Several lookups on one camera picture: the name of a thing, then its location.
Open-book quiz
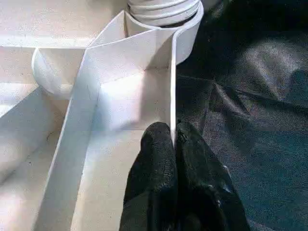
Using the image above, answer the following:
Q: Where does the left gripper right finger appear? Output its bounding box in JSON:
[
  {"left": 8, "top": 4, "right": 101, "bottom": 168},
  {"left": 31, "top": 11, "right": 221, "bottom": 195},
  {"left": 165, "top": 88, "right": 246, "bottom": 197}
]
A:
[{"left": 175, "top": 119, "right": 250, "bottom": 231}]

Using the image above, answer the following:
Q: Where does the black mat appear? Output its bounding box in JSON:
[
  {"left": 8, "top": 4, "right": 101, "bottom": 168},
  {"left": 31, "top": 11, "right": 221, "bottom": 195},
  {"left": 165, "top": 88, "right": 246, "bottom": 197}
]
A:
[{"left": 173, "top": 0, "right": 308, "bottom": 231}]

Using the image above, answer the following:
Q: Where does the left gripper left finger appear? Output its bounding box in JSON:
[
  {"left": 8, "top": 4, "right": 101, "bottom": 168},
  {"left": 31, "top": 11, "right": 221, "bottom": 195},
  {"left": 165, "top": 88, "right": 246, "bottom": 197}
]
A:
[{"left": 121, "top": 122, "right": 179, "bottom": 231}]

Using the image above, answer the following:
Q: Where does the white plastic table leg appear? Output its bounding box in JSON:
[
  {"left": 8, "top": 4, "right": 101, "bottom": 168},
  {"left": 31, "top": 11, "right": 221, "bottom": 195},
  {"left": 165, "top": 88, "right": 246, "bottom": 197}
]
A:
[{"left": 127, "top": 0, "right": 202, "bottom": 27}]

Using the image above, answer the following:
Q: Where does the white plastic table top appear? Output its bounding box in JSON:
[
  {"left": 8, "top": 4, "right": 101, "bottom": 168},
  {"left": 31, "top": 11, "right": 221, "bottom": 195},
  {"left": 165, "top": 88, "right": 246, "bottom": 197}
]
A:
[{"left": 0, "top": 0, "right": 205, "bottom": 231}]

